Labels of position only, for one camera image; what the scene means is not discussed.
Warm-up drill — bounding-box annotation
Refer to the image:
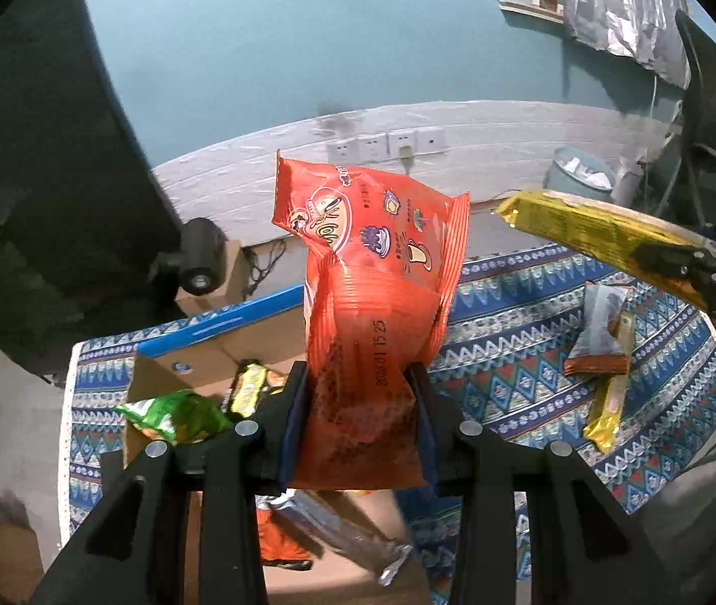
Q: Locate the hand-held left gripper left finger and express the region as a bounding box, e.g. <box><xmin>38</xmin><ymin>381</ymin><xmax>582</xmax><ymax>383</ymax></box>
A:
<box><xmin>30</xmin><ymin>362</ymin><xmax>312</xmax><ymax>605</ymax></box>

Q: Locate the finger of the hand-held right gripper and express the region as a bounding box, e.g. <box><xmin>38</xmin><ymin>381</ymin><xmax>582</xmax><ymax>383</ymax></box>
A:
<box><xmin>629</xmin><ymin>240</ymin><xmax>716</xmax><ymax>283</ymax></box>

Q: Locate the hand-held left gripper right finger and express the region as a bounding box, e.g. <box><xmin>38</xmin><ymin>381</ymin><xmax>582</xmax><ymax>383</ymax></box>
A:
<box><xmin>408</xmin><ymin>362</ymin><xmax>674</xmax><ymax>605</ymax></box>

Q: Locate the long yellow snack packet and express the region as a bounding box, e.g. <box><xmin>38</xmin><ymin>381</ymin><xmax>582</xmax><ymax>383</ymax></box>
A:
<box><xmin>497</xmin><ymin>189</ymin><xmax>716</xmax><ymax>311</ymax></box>

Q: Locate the green snack bag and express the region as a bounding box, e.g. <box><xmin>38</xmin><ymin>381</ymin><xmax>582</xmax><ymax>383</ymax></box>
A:
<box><xmin>113</xmin><ymin>389</ymin><xmax>234</xmax><ymax>446</ymax></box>

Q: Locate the cardboard box with blue side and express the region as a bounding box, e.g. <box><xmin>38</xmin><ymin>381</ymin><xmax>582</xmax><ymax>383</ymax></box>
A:
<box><xmin>125</xmin><ymin>283</ymin><xmax>436</xmax><ymax>605</ymax></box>

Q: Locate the orange snack bag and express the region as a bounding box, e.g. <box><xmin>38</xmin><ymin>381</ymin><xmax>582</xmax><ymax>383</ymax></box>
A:
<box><xmin>271</xmin><ymin>150</ymin><xmax>471</xmax><ymax>493</ymax></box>

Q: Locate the yellow and black snack packet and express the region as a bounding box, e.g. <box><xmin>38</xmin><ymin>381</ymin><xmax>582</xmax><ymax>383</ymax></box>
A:
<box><xmin>227</xmin><ymin>360</ymin><xmax>272</xmax><ymax>418</ymax></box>

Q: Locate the white plastic object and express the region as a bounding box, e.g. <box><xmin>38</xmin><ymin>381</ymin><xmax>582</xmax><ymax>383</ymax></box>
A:
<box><xmin>613</xmin><ymin>160</ymin><xmax>644</xmax><ymax>204</ymax></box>

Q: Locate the small orange snack packet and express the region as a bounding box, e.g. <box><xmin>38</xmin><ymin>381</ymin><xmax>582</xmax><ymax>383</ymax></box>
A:
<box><xmin>256</xmin><ymin>504</ymin><xmax>315</xmax><ymax>572</ymax></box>

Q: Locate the silver and orange snack packet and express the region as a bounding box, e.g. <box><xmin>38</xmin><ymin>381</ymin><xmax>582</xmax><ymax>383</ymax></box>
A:
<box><xmin>563</xmin><ymin>282</ymin><xmax>636</xmax><ymax>378</ymax></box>

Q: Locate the clear silver snack packet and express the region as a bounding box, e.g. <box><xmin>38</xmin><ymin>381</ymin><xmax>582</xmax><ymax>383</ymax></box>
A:
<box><xmin>282</xmin><ymin>490</ymin><xmax>413</xmax><ymax>588</ymax></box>

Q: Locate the pale blue trash bin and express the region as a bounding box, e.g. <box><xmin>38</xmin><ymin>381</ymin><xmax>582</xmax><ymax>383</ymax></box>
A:
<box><xmin>546</xmin><ymin>146</ymin><xmax>617</xmax><ymax>206</ymax></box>

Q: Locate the blue patterned blanket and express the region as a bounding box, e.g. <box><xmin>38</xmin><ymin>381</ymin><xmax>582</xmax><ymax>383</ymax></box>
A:
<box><xmin>58</xmin><ymin>251</ymin><xmax>716</xmax><ymax>605</ymax></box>

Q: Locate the slim yellow snack packet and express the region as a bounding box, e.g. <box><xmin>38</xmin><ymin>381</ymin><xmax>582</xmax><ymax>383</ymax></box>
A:
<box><xmin>583</xmin><ymin>312</ymin><xmax>638</xmax><ymax>453</ymax></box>

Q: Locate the black office chair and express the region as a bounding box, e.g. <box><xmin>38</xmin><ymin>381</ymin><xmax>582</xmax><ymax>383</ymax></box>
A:
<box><xmin>644</xmin><ymin>9</ymin><xmax>716</xmax><ymax>228</ymax></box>

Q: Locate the person's leg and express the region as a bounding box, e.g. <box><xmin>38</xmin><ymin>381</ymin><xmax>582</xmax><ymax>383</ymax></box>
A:
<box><xmin>634</xmin><ymin>403</ymin><xmax>716</xmax><ymax>605</ymax></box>

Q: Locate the black round device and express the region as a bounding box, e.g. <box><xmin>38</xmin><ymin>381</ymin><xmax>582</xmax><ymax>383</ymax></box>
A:
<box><xmin>147</xmin><ymin>217</ymin><xmax>230</xmax><ymax>297</ymax></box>

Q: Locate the silver foil curtain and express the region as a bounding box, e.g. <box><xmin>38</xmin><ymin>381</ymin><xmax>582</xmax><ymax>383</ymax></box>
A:
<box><xmin>561</xmin><ymin>0</ymin><xmax>694</xmax><ymax>90</ymax></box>

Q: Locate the large black object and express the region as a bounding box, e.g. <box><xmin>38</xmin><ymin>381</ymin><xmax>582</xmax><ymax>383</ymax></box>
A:
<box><xmin>0</xmin><ymin>0</ymin><xmax>186</xmax><ymax>380</ymax></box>

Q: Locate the black cable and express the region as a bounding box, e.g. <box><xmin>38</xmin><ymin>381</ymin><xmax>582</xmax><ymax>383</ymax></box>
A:
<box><xmin>241</xmin><ymin>239</ymin><xmax>288</xmax><ymax>297</ymax></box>

